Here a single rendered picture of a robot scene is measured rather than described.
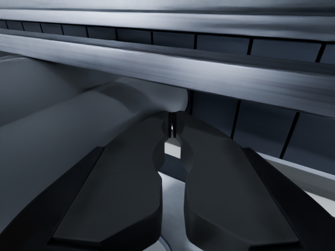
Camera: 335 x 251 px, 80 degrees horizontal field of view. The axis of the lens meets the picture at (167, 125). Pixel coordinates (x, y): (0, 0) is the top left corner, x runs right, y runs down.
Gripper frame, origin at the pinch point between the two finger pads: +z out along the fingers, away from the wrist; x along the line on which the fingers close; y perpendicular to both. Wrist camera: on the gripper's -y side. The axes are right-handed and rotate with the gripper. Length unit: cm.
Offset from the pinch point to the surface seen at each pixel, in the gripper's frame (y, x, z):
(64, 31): -3.1, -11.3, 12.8
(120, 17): -4.6, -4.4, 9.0
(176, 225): 20.0, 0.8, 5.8
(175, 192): 13.7, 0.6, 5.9
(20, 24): -3.4, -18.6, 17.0
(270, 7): -5.3, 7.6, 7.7
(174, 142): 3.8, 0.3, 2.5
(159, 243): 25.0, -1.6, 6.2
